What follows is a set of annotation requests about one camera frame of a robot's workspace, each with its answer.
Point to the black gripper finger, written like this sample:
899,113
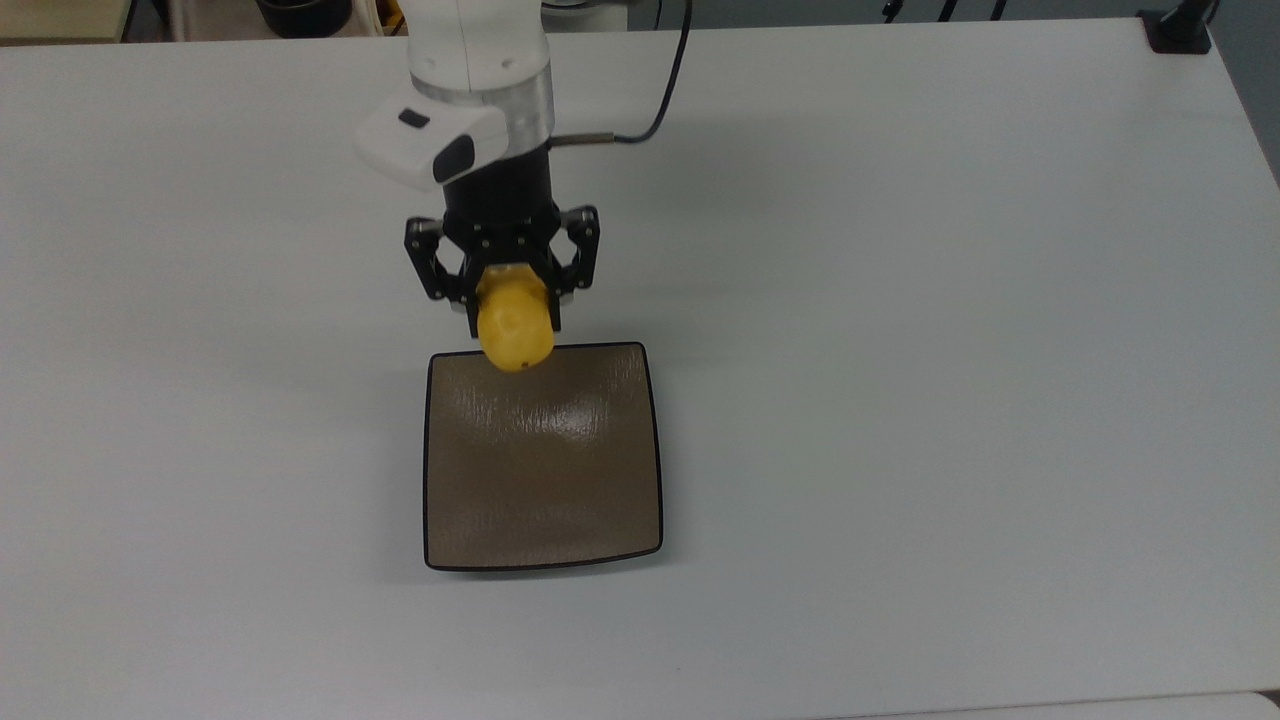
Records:
432,262
578,250

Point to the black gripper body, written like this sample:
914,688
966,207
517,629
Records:
500,205

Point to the yellow lemon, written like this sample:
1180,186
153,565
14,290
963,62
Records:
514,325

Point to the square brown ceramic plate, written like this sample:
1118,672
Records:
540,480

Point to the yellow object behind table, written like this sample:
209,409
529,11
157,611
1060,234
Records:
394,12

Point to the black round container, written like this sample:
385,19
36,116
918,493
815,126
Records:
303,15

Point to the black stand legs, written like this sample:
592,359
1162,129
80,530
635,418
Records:
945,8

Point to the wooden board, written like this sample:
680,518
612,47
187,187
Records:
62,18

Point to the black table clamp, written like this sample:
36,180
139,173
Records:
1178,32

